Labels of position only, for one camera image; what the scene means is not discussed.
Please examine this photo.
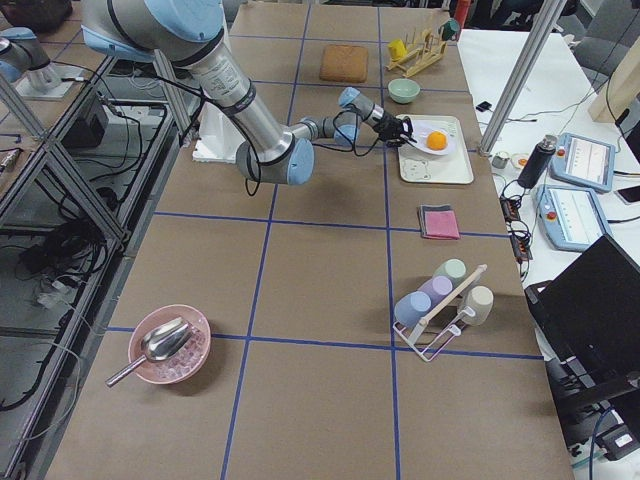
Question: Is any black water bottle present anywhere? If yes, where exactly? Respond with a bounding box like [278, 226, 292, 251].
[516, 134, 558, 189]

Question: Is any teach pendant tablet near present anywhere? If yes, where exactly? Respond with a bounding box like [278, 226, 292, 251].
[535, 185, 612, 252]

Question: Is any dark green mug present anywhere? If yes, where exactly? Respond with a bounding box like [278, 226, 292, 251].
[438, 18, 461, 41]

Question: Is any beige tumbler cup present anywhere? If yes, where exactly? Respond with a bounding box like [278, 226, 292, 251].
[460, 285, 494, 326]

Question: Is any cream bear tray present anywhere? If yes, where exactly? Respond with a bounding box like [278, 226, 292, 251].
[398, 114, 474, 185]

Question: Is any small black device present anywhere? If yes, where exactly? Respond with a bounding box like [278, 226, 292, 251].
[475, 101, 492, 112]

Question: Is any pink and grey cloth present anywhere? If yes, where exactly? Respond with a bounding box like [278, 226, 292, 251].
[417, 204, 460, 240]

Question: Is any teach pendant tablet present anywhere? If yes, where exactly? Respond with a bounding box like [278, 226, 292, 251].
[550, 133, 615, 193]
[535, 185, 612, 252]

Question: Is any mint green bowl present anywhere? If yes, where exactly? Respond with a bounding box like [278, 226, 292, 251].
[387, 78, 421, 104]

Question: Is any wooden dish rack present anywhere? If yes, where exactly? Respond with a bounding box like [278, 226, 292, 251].
[385, 18, 447, 78]

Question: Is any wooden tray board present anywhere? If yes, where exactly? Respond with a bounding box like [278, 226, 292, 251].
[319, 44, 369, 83]

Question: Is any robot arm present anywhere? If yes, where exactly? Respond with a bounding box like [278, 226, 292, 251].
[82, 1, 413, 185]

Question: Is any green tumbler cup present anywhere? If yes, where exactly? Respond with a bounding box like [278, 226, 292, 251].
[433, 258, 467, 286]

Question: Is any teach pendant tablet far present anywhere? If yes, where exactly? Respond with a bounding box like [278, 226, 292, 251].
[550, 133, 615, 193]

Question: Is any fried egg toy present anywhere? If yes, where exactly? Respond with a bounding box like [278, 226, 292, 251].
[510, 155, 528, 169]

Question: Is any purple tumbler cup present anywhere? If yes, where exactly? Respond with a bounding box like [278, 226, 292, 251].
[418, 275, 453, 305]

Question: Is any black laptop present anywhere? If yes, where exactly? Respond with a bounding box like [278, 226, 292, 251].
[525, 234, 639, 424]

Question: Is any blue tumbler cup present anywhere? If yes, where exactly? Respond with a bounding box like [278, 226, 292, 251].
[394, 291, 432, 328]

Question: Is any small metal cup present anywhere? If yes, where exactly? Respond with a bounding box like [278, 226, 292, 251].
[491, 151, 510, 170]

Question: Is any black power strip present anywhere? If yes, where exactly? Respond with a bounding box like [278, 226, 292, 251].
[500, 197, 532, 264]

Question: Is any pink bowl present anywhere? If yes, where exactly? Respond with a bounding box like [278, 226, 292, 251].
[128, 304, 212, 385]

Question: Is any orange fruit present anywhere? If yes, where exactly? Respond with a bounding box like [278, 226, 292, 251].
[425, 131, 448, 151]

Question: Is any aluminium frame post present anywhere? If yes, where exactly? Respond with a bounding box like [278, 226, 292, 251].
[478, 0, 567, 157]

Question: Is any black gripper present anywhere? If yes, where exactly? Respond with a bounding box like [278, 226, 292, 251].
[373, 113, 416, 147]

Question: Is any white round plate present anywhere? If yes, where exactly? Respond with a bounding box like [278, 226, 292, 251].
[409, 120, 456, 156]

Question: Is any yellow plastic cup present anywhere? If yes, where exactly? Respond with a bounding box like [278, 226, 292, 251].
[387, 38, 408, 62]

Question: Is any metal scoop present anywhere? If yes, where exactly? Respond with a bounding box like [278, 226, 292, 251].
[105, 317, 193, 388]

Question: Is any white wire cup rack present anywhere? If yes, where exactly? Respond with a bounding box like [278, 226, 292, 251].
[392, 264, 487, 363]

